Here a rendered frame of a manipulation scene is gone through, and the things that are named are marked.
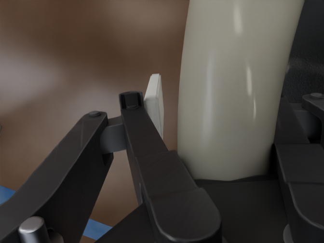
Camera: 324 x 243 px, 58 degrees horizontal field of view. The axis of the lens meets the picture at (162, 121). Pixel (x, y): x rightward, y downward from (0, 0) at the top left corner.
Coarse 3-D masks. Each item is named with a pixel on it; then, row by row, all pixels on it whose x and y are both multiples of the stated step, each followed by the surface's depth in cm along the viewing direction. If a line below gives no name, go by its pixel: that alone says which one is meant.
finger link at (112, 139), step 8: (112, 120) 15; (120, 120) 15; (112, 128) 14; (120, 128) 14; (104, 136) 14; (112, 136) 14; (120, 136) 14; (104, 144) 14; (112, 144) 14; (120, 144) 15; (104, 152) 14; (112, 152) 15
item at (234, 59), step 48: (192, 0) 8; (240, 0) 7; (288, 0) 7; (192, 48) 8; (240, 48) 7; (288, 48) 8; (192, 96) 8; (240, 96) 7; (192, 144) 8; (240, 144) 8
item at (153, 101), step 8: (152, 80) 19; (160, 80) 20; (152, 88) 17; (160, 88) 19; (152, 96) 15; (160, 96) 18; (144, 104) 15; (152, 104) 15; (160, 104) 17; (152, 112) 15; (160, 112) 17; (152, 120) 16; (160, 120) 16; (160, 128) 16
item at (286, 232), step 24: (216, 192) 7; (240, 192) 7; (264, 192) 7; (144, 216) 7; (240, 216) 7; (264, 216) 6; (120, 240) 6; (144, 240) 6; (240, 240) 6; (264, 240) 6; (288, 240) 6
